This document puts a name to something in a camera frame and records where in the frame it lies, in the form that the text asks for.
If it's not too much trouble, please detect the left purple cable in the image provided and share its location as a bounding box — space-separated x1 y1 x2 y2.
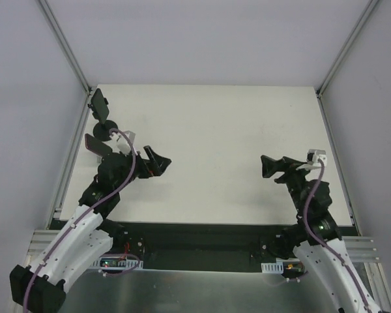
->
21 128 141 313

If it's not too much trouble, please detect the aluminium frame post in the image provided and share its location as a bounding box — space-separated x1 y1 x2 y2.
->
35 0 93 95
315 0 383 98

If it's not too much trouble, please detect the left aluminium frame post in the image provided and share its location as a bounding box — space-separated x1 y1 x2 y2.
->
35 0 93 95

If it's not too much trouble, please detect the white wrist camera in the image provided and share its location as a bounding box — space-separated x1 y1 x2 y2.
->
111 134 131 155
296 149 327 171

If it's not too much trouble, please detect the right aluminium frame post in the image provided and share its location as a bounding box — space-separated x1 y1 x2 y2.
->
315 0 383 98

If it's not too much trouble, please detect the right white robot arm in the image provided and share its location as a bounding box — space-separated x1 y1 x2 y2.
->
261 150 382 312

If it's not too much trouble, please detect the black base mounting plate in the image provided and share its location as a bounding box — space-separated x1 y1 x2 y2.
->
84 220 333 272

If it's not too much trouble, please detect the white cable duct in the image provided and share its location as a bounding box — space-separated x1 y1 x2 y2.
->
261 261 284 275
89 258 143 271

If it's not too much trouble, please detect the right white cable duct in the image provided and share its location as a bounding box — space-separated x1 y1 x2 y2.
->
261 261 284 275

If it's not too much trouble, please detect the black smartphone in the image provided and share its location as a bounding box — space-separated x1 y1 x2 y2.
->
89 88 109 124

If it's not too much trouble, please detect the black round-base phone stand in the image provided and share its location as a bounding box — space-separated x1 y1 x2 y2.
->
93 120 118 142

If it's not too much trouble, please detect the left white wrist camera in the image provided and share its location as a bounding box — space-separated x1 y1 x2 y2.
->
111 134 131 155

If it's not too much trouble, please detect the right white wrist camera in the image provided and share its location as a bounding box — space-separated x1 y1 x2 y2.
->
296 149 327 171

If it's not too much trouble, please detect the left white cable duct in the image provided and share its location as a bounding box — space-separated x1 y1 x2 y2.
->
89 258 143 271

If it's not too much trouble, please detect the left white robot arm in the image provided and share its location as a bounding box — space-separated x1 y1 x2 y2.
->
9 145 172 312

